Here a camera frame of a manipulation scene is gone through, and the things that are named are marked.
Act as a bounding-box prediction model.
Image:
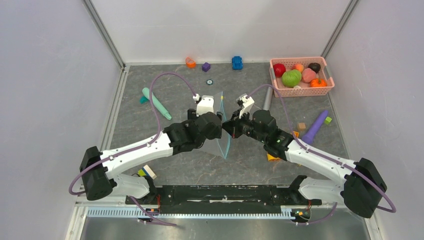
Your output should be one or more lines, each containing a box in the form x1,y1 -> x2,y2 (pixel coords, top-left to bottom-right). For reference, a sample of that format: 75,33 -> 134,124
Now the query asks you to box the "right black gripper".
221,108 -> 267,144

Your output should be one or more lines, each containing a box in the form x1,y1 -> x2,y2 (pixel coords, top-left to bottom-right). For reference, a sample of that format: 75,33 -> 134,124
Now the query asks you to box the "clear zip top bag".
196,91 -> 231,159

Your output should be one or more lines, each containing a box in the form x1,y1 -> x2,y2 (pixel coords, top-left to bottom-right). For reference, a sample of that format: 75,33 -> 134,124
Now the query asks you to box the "green toy cabbage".
281,69 -> 302,88

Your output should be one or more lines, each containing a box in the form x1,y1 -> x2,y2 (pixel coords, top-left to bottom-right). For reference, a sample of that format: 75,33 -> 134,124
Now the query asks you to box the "pink plastic basket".
269,56 -> 335,98

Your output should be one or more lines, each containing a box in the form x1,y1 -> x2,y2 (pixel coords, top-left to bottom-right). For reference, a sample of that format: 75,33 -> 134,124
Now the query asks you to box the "red toy apple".
272,63 -> 287,78

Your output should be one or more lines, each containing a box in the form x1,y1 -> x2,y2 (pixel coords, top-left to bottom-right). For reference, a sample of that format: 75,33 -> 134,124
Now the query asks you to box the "orange toy pumpkin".
309,78 -> 328,88

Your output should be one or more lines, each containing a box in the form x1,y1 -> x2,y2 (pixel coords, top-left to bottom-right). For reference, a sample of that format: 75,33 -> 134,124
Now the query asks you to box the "pink toy peach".
301,68 -> 317,83

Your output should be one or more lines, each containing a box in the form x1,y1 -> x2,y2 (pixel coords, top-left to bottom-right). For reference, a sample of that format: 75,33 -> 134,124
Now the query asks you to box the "orange peach toy fruit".
291,63 -> 305,73

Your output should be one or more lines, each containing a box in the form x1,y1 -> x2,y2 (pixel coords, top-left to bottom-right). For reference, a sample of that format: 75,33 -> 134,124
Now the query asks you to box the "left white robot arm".
79,109 -> 223,204

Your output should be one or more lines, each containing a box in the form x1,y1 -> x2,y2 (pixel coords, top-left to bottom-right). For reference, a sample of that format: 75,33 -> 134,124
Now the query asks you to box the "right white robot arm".
222,110 -> 387,218

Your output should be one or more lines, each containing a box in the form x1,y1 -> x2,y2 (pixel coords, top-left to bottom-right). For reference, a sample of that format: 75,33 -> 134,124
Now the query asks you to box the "grey toy microphone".
262,87 -> 274,111

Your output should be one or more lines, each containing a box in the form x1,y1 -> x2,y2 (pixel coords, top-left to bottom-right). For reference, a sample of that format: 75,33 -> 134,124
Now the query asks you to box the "yellow toy brick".
266,153 -> 282,162

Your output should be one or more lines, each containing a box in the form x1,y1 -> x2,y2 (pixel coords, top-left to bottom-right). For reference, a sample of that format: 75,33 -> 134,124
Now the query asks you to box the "small wooden cube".
297,122 -> 307,132

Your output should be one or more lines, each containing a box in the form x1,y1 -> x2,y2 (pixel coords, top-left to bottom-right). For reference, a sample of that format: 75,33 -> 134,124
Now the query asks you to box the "purple toy microphone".
301,110 -> 329,145

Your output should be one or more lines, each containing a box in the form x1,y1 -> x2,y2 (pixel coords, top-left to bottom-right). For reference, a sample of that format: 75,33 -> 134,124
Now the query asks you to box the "white blue green block stack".
137,165 -> 157,180

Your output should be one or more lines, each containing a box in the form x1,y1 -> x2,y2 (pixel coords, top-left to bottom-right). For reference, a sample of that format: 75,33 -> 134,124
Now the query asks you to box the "mint green toy microphone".
139,87 -> 172,120

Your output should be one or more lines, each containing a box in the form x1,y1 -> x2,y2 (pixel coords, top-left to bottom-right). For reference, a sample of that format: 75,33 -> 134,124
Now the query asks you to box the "small green cube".
324,116 -> 333,125

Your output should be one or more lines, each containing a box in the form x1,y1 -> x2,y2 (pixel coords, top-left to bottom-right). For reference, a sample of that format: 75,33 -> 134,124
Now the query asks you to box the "blue toy car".
231,56 -> 244,70

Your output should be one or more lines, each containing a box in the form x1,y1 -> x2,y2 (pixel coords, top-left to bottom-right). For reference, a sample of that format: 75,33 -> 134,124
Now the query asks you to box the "purple toy cube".
201,62 -> 211,72

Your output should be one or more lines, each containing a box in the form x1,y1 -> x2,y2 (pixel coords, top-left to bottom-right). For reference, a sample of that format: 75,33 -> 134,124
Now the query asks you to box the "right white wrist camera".
236,94 -> 255,119

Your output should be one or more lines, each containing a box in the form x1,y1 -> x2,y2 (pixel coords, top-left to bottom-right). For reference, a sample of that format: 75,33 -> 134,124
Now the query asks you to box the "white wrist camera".
192,93 -> 215,117
236,94 -> 255,119

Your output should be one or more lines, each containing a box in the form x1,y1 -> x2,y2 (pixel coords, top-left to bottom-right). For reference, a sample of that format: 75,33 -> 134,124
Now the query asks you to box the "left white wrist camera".
192,93 -> 215,117

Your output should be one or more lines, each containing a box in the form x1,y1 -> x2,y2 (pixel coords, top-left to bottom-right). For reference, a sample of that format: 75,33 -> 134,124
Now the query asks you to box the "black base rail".
125,175 -> 322,215

